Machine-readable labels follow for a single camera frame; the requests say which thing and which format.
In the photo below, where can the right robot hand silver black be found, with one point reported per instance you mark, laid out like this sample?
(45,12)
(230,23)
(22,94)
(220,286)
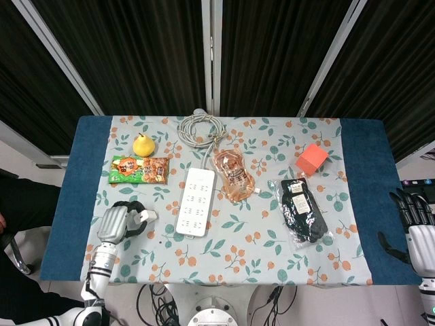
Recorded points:
(423,248)

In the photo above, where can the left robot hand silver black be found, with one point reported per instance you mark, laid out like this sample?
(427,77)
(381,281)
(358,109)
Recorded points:
(112,225)

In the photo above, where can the white power adapter cube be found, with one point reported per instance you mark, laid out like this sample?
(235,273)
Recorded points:
(146,216)

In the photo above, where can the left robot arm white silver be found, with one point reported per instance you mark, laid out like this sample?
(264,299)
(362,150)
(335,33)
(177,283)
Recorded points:
(102,265)

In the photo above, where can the grey round robot base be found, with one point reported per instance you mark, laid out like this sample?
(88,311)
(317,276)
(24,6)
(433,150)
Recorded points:
(212,316)

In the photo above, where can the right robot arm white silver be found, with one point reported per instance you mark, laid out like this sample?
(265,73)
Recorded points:
(428,299)

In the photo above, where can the white power strip with cable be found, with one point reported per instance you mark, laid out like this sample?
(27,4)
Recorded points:
(195,203)

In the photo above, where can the green orange snack packet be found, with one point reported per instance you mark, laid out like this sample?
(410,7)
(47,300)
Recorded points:
(139,169)

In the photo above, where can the blue table cover cloth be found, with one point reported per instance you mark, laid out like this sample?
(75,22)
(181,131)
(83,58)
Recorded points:
(85,163)

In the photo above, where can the yellow pear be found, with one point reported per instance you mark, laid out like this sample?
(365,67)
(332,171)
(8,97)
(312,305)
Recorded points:
(144,146)

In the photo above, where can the chrome chair leg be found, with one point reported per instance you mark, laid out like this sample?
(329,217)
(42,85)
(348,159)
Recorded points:
(23,268)

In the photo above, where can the black gloves in plastic bag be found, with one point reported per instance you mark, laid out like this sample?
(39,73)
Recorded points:
(300,210)

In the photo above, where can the floral leaf print tablecloth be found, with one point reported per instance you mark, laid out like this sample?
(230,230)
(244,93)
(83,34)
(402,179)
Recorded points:
(238,251)

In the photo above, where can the orange drink pouch with spout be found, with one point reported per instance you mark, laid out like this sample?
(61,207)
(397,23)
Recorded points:
(234,176)

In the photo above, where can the orange red cube box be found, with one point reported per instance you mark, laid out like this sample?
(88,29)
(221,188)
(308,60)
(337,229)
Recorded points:
(311,159)

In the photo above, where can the black pleated curtain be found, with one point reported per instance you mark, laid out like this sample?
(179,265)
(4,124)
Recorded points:
(27,85)
(278,51)
(391,68)
(136,51)

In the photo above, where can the white metal frame post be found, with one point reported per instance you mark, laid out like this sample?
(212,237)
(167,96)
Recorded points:
(57,54)
(331,54)
(211,51)

